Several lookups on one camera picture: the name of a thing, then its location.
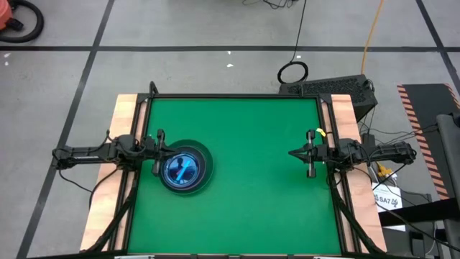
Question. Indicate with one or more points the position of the dark grey furniture panel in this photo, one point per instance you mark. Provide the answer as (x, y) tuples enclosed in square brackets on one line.
[(451, 151)]

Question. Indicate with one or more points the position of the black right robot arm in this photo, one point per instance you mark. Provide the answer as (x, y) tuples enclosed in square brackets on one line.
[(391, 151)]

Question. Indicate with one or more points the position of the black table frame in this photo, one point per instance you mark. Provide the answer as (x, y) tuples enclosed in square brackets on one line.
[(233, 96)]

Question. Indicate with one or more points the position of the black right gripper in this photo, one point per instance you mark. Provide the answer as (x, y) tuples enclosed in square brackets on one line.
[(320, 153)]

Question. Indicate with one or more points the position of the white paper label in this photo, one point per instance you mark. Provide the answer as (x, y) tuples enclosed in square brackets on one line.
[(386, 198)]

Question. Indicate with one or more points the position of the green table mat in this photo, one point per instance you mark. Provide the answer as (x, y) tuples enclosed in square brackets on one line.
[(269, 198)]

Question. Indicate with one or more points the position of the black metal beam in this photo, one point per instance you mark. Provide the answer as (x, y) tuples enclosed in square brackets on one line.
[(413, 216)]

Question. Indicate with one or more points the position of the black mat with striped edge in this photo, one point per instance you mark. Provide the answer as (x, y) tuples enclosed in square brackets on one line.
[(424, 104)]

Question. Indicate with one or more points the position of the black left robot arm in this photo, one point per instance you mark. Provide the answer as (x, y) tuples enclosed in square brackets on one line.
[(90, 153)]

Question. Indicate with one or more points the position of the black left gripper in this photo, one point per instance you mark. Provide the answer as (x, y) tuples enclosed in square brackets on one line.
[(158, 151)]

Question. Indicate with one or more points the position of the wooden table board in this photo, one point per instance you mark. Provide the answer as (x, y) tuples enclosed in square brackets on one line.
[(366, 208), (104, 201)]

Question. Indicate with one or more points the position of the black perforated computer case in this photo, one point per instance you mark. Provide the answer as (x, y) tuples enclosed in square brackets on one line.
[(334, 88)]

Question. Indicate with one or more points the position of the yellow tape tag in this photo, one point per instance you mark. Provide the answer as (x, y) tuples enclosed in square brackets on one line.
[(321, 132)]

